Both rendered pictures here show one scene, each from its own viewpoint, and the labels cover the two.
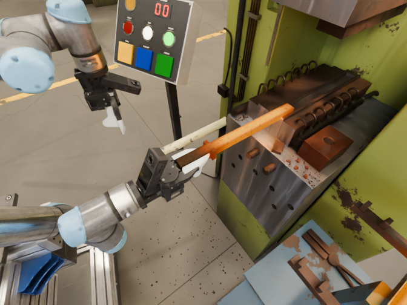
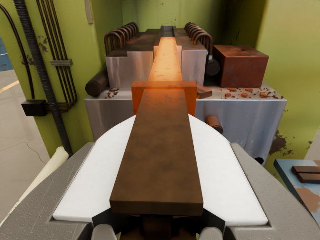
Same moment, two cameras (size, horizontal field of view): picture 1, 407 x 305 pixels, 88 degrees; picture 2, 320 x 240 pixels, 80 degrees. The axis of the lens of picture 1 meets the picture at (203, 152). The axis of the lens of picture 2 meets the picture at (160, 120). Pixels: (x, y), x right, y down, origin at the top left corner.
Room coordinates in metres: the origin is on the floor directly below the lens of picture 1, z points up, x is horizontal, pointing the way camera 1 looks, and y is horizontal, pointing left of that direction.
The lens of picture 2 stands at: (0.28, 0.09, 1.07)
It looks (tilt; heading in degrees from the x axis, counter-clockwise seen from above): 31 degrees down; 307
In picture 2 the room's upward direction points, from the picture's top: 1 degrees counter-clockwise
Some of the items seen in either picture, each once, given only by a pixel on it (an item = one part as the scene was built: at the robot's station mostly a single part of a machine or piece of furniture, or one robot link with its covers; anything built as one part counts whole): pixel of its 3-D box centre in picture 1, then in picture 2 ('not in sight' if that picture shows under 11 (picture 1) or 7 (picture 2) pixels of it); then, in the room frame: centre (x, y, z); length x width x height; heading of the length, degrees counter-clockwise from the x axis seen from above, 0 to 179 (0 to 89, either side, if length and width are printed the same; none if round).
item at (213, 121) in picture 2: (269, 169); (213, 125); (0.39, -0.21, 0.87); 0.04 x 0.03 x 0.03; 125
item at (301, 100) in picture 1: (318, 92); (167, 35); (0.62, -0.40, 0.99); 0.42 x 0.05 x 0.01; 125
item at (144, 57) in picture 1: (145, 59); not in sight; (0.83, 0.24, 1.01); 0.07 x 0.05 x 0.07; 60
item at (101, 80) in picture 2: (271, 93); (116, 62); (0.70, -0.27, 0.93); 0.40 x 0.03 x 0.03; 125
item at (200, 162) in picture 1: (197, 169); (196, 179); (0.31, 0.02, 0.98); 0.09 x 0.03 x 0.06; 122
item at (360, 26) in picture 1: (367, 8); not in sight; (0.65, -0.43, 1.24); 0.30 x 0.07 x 0.06; 125
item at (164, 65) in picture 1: (165, 65); not in sight; (0.78, 0.15, 1.01); 0.07 x 0.05 x 0.07; 60
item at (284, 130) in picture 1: (309, 97); (159, 48); (0.64, -0.39, 0.96); 0.42 x 0.20 x 0.09; 125
